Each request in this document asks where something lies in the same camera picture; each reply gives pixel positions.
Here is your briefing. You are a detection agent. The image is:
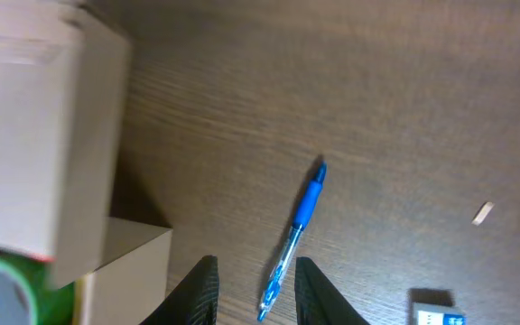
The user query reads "small paper scrap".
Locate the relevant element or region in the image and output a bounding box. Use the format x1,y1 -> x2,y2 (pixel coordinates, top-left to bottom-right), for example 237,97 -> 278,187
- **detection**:
471,201 -> 495,226

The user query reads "green tape roll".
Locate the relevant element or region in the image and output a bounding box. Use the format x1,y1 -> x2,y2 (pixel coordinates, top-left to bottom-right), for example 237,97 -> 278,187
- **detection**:
0,255 -> 75,325

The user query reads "white blue eraser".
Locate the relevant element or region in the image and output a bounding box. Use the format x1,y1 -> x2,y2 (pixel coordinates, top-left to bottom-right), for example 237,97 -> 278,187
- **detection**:
413,302 -> 467,325

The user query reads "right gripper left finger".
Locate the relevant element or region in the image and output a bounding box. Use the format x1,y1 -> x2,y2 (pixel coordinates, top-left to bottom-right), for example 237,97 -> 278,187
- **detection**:
141,255 -> 219,325

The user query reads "brown cardboard box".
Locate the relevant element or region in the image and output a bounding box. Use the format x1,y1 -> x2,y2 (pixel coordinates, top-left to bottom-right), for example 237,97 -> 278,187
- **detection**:
0,1 -> 172,324

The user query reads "blue pen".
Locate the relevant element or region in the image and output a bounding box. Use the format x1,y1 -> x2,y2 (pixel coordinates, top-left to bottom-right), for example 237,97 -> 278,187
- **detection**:
257,160 -> 327,322

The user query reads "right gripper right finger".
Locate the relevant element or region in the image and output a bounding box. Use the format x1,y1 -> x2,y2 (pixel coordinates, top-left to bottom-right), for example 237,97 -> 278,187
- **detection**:
294,257 -> 369,325

